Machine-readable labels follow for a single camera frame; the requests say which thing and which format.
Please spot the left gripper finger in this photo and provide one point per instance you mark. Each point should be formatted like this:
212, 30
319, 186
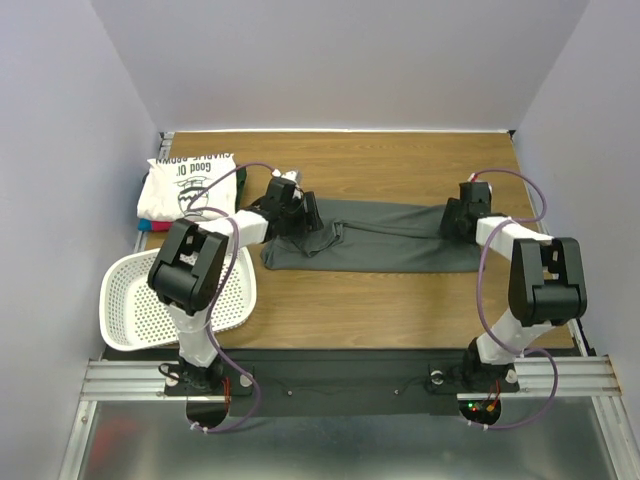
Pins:
309, 200
320, 217

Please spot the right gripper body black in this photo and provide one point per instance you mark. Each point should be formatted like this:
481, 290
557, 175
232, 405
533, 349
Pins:
454, 220

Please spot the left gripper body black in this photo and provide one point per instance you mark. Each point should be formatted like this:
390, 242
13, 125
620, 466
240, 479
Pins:
293, 217

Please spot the grey t shirt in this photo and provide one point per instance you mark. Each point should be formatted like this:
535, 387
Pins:
373, 237

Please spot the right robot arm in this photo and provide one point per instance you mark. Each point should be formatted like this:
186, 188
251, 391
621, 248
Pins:
546, 286

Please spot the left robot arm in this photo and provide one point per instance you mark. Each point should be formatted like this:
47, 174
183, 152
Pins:
195, 262

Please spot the dark green folded t shirt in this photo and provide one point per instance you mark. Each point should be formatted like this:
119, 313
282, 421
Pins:
241, 179

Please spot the white printed folded t shirt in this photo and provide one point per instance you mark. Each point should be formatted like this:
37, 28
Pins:
172, 185

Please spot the red folded t shirt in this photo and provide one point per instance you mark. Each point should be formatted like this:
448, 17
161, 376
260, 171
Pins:
159, 226

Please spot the teal folded t shirt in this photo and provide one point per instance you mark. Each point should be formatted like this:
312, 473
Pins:
145, 225

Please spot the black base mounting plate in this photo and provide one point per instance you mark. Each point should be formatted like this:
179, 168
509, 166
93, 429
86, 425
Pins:
352, 382

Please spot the white perforated plastic basket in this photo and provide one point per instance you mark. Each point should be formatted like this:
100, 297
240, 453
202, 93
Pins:
133, 318

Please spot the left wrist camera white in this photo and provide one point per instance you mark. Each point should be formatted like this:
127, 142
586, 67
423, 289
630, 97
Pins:
292, 175

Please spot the aluminium front rail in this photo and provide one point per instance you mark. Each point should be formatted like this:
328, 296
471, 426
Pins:
577, 377

